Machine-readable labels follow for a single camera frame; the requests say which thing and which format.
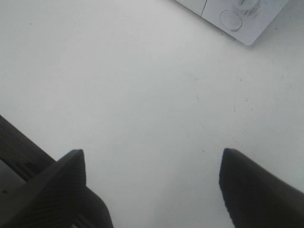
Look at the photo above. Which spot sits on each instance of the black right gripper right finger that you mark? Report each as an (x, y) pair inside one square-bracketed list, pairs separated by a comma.
[(255, 198)]

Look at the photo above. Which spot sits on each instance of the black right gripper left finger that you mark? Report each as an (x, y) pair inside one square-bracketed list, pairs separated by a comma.
[(54, 197)]

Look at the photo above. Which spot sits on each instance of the round white door button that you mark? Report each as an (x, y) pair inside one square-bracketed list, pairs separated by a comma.
[(231, 20)]

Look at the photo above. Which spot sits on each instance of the white timer knob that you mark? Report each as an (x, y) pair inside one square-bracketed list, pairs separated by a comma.
[(246, 7)]

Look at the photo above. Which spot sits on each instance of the white microwave oven body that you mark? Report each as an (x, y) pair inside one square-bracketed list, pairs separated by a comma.
[(244, 20)]

